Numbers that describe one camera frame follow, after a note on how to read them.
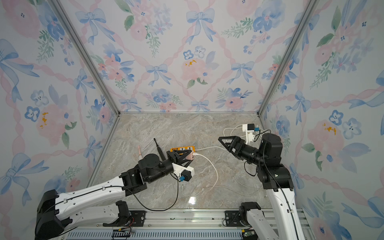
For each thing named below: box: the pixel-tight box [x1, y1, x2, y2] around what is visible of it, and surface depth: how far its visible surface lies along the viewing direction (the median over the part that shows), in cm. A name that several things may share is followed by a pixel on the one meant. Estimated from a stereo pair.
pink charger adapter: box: [185, 151, 193, 161], surface depth 65 cm
